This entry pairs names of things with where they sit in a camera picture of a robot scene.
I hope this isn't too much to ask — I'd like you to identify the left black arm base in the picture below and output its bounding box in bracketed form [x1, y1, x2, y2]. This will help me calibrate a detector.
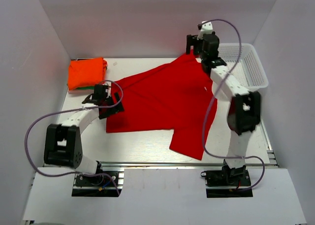
[71, 163, 124, 197]

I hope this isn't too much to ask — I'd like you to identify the orange folded t shirt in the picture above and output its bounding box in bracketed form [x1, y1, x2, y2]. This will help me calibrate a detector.
[67, 57, 107, 91]

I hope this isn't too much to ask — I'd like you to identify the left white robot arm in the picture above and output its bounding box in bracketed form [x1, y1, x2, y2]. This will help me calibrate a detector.
[44, 84, 124, 185]

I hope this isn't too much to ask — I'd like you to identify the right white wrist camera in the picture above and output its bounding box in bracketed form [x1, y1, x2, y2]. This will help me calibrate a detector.
[197, 21, 214, 40]

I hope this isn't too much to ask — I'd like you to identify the red t shirt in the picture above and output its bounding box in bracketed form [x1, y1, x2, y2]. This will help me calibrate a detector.
[106, 54, 213, 160]

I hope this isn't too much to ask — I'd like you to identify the pink folded t shirt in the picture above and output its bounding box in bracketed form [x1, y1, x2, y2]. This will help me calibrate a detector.
[67, 89, 87, 95]

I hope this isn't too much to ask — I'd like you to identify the white plastic mesh basket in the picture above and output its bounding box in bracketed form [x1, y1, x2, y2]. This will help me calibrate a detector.
[219, 43, 269, 91]

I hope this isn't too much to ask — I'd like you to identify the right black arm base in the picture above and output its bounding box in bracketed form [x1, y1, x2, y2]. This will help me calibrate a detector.
[200, 162, 253, 198]

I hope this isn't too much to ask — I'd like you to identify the aluminium table edge rail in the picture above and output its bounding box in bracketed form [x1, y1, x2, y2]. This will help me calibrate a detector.
[44, 161, 279, 168]

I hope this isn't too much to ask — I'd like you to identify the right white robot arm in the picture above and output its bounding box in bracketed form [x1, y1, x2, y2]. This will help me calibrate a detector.
[186, 32, 261, 185]

